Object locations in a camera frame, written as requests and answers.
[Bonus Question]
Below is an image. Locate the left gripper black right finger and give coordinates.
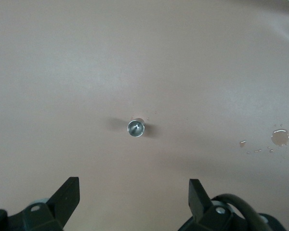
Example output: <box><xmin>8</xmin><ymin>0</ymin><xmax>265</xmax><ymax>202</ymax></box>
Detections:
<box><xmin>180</xmin><ymin>179</ymin><xmax>286</xmax><ymax>231</ymax></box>

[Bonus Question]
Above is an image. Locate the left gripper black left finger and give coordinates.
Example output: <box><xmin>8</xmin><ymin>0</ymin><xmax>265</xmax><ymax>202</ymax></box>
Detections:
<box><xmin>0</xmin><ymin>177</ymin><xmax>80</xmax><ymax>231</ymax></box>

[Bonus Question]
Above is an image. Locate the steel double cone jigger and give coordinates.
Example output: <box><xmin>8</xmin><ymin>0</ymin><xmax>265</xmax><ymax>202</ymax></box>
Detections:
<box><xmin>127</xmin><ymin>119</ymin><xmax>145</xmax><ymax>138</ymax></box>

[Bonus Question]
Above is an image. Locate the brown liquid puddle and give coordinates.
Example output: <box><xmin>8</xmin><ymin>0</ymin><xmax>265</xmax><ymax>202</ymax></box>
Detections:
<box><xmin>271</xmin><ymin>129</ymin><xmax>289</xmax><ymax>147</ymax></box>

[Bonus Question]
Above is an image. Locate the brown leather table mat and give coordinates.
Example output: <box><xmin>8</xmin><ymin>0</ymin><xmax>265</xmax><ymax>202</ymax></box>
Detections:
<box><xmin>0</xmin><ymin>0</ymin><xmax>289</xmax><ymax>231</ymax></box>

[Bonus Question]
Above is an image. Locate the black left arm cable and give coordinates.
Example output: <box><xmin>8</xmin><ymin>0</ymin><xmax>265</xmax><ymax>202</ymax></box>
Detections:
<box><xmin>210</xmin><ymin>193</ymin><xmax>268</xmax><ymax>231</ymax></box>

